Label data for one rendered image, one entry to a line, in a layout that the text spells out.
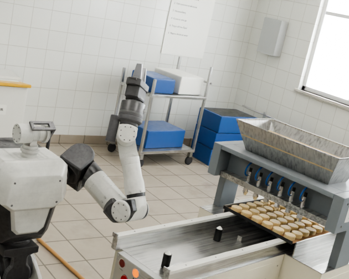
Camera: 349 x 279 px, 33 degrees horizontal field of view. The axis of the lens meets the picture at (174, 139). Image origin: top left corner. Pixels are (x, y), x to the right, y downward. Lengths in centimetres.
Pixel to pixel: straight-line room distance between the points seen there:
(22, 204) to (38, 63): 423
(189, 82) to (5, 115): 200
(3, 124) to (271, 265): 341
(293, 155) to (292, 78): 442
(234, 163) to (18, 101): 296
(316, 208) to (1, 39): 406
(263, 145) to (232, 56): 482
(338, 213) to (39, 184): 120
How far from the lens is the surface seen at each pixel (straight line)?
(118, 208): 199
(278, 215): 284
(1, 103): 538
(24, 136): 196
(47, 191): 201
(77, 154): 211
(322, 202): 260
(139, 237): 234
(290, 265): 264
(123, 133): 199
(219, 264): 229
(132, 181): 200
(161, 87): 601
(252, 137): 273
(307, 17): 697
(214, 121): 665
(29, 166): 197
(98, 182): 207
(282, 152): 265
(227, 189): 297
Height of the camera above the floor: 183
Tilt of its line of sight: 14 degrees down
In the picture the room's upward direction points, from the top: 12 degrees clockwise
